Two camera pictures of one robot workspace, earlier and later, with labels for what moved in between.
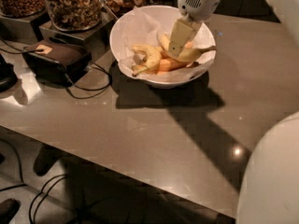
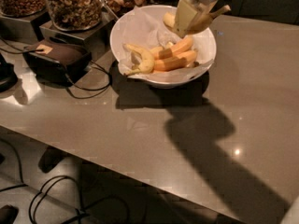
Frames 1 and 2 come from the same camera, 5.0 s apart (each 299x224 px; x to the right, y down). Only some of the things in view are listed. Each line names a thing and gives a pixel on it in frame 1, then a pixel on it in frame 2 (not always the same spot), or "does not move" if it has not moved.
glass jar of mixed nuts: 74,7 does not move
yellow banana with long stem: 189,54 → 202,21
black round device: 7,76 does not move
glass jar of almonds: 22,1 does not move
